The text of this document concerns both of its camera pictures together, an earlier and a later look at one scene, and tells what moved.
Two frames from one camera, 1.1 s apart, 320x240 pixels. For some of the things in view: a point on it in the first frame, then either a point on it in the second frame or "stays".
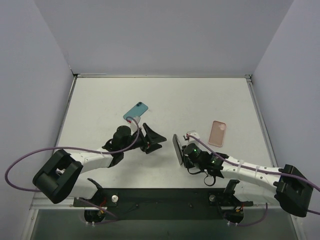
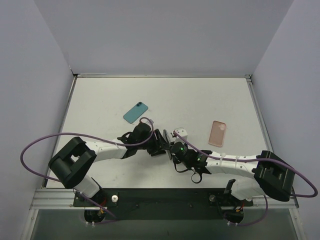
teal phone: [137, 111] stays
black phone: [178, 148] → [167, 137]
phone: [217, 133] stays
